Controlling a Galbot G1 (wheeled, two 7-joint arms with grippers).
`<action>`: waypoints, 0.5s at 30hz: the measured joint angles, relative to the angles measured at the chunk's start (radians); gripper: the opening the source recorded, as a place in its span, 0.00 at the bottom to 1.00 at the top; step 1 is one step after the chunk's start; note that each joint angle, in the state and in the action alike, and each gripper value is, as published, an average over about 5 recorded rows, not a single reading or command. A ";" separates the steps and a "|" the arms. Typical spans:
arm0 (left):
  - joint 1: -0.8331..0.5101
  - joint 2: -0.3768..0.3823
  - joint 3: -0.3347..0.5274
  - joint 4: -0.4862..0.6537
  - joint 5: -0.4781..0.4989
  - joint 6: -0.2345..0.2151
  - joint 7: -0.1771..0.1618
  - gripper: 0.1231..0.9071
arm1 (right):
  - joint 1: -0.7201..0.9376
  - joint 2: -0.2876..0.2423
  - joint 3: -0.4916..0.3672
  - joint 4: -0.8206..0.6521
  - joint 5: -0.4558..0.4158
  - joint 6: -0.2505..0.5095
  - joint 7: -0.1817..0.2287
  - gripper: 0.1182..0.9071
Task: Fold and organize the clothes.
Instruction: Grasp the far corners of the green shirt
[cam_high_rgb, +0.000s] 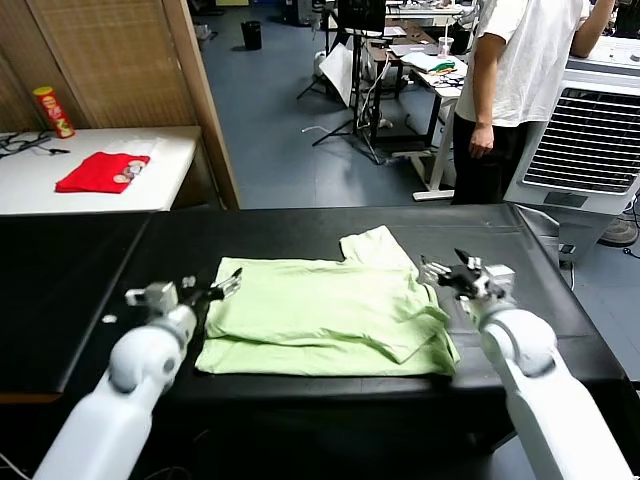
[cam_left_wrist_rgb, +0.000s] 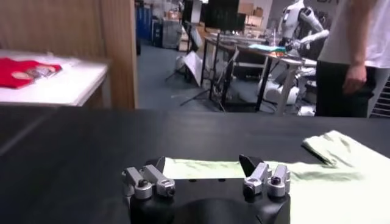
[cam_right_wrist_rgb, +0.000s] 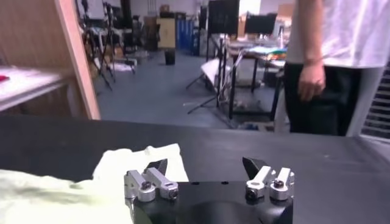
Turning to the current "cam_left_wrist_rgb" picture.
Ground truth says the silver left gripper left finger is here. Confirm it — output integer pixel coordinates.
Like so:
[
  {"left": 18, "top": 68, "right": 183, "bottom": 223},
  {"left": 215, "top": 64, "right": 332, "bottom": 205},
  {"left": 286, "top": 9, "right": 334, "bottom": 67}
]
[{"left": 121, "top": 156, "right": 177, "bottom": 200}]

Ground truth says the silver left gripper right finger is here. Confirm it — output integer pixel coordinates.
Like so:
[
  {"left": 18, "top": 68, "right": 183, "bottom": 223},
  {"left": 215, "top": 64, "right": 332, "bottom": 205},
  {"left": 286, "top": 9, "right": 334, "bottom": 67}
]
[{"left": 238, "top": 154, "right": 291, "bottom": 198}]

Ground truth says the light green t-shirt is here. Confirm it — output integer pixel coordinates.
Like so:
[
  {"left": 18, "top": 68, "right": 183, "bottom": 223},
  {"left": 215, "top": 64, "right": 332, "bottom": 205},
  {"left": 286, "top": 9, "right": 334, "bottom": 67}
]
[{"left": 163, "top": 130, "right": 390, "bottom": 224}]

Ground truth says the cluttered office desk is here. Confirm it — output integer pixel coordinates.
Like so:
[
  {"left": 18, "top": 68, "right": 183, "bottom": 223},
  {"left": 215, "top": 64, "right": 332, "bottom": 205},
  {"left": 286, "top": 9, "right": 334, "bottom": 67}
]
[{"left": 200, "top": 33, "right": 317, "bottom": 116}]

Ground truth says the white reflector board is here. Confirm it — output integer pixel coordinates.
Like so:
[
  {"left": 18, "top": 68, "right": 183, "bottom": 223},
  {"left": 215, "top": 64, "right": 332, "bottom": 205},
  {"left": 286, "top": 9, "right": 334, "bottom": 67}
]
[{"left": 182, "top": 51, "right": 204, "bottom": 88}]

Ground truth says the folded teal cloth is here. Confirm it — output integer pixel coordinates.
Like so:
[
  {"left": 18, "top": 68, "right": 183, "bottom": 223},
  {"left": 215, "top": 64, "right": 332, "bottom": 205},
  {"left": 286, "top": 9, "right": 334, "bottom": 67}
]
[{"left": 248, "top": 44, "right": 287, "bottom": 54}]

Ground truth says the white side table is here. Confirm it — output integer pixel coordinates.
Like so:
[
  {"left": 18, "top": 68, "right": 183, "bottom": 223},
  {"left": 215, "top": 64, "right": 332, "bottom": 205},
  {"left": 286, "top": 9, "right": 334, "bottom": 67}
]
[{"left": 0, "top": 50, "right": 109, "bottom": 107}]

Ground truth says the white air cooler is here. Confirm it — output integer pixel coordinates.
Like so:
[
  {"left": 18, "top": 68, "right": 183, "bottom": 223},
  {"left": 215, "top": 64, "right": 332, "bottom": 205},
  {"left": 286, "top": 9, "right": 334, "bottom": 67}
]
[{"left": 370, "top": 75, "right": 390, "bottom": 118}]

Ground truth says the grey metal cabinet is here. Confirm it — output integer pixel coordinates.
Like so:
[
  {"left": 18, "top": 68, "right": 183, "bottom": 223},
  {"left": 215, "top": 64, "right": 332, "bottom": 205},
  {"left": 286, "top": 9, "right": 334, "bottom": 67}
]
[{"left": 162, "top": 19, "right": 183, "bottom": 49}]

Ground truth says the blue storage cabinet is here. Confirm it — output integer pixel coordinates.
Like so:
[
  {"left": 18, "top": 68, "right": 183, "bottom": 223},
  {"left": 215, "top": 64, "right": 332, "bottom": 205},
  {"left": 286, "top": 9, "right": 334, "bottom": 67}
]
[{"left": 136, "top": 5, "right": 153, "bottom": 42}]

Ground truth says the white humanoid robot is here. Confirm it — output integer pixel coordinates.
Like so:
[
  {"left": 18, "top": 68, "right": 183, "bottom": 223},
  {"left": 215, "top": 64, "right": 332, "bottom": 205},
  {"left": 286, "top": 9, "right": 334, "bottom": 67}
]
[{"left": 258, "top": 0, "right": 330, "bottom": 106}]

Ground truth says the black monitor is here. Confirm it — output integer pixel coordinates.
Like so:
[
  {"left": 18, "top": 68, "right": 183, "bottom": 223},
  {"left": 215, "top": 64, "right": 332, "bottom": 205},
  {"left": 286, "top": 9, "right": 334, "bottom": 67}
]
[{"left": 204, "top": 0, "right": 246, "bottom": 33}]

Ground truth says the wooden partition screen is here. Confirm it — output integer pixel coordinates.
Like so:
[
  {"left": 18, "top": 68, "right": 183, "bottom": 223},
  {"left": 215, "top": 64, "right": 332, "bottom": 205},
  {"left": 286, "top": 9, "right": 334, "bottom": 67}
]
[{"left": 0, "top": 0, "right": 138, "bottom": 110}]

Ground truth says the red folded shirt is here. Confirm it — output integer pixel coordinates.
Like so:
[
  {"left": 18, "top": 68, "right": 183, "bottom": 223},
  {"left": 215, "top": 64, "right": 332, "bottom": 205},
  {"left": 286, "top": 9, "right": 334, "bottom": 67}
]
[{"left": 0, "top": 57, "right": 63, "bottom": 89}]

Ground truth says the person in white t-shirt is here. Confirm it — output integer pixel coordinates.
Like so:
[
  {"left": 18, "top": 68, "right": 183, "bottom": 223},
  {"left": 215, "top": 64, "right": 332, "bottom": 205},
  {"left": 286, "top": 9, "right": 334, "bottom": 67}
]
[{"left": 315, "top": 0, "right": 390, "bottom": 118}]

